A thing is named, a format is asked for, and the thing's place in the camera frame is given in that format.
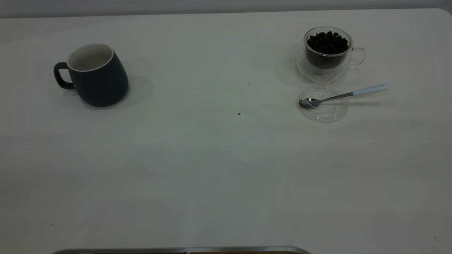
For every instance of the silver metal frame edge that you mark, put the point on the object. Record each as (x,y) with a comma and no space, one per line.
(176,250)

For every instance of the dark coffee beans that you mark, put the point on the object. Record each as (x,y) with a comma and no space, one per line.
(326,44)

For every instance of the clear double-wall glass cup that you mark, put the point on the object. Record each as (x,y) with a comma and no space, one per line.
(328,72)

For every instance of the clear round glass lid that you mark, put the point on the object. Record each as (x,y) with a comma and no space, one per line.
(326,114)

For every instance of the dark blue-grey ceramic mug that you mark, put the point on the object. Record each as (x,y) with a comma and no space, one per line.
(100,84)

